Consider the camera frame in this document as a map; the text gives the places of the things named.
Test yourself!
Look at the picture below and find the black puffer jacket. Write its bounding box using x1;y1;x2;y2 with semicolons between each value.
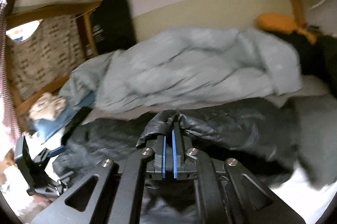
52;94;336;223

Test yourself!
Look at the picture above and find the black clothes pile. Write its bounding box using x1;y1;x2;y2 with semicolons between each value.
269;31;337;96

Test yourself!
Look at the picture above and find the blue quilt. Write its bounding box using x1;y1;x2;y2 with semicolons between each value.
30;92;95;143

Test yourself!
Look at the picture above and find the beige crumpled cloth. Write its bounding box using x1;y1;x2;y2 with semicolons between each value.
29;92;66;121

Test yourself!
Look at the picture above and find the grey-green duvet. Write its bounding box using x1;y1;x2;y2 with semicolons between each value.
59;28;302;114

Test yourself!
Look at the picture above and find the patterned curtain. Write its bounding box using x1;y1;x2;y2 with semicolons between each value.
6;16;86;100

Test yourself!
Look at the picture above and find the orange pillow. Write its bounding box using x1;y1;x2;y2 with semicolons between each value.
256;13;317;45

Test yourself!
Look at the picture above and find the wooden bed frame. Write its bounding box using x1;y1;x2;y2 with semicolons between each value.
9;0;294;117

